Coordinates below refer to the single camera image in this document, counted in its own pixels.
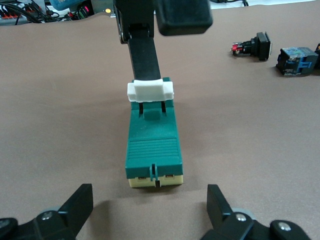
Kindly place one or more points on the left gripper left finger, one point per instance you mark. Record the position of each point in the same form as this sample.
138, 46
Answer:
57, 220

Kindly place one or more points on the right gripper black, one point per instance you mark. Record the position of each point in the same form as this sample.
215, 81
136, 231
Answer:
135, 17

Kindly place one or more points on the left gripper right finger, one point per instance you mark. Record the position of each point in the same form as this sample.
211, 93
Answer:
240, 220

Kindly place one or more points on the black device red light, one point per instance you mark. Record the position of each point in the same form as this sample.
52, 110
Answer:
85, 10

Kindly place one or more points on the brown table mat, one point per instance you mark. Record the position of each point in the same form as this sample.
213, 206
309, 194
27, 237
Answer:
62, 125

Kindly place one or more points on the black square pushbutton red terminals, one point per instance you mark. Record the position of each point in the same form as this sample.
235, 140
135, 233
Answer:
255, 47

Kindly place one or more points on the grey power strip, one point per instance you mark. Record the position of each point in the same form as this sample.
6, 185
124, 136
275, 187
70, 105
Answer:
10, 19

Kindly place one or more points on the green pushbutton blue-grey block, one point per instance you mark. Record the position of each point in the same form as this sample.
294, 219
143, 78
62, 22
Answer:
296, 61

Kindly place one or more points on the black pushbutton orange block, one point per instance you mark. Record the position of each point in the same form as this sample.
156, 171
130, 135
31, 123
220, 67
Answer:
318, 48

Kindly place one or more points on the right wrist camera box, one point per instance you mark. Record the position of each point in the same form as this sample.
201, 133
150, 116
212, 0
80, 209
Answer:
183, 17

